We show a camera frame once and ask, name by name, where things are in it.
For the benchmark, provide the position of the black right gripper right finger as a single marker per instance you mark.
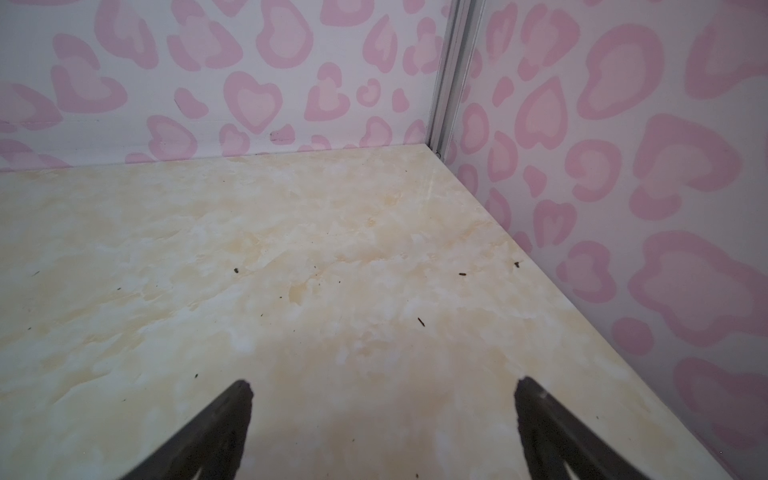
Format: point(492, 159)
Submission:
point(557, 445)

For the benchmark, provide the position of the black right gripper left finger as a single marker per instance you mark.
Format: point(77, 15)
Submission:
point(209, 446)

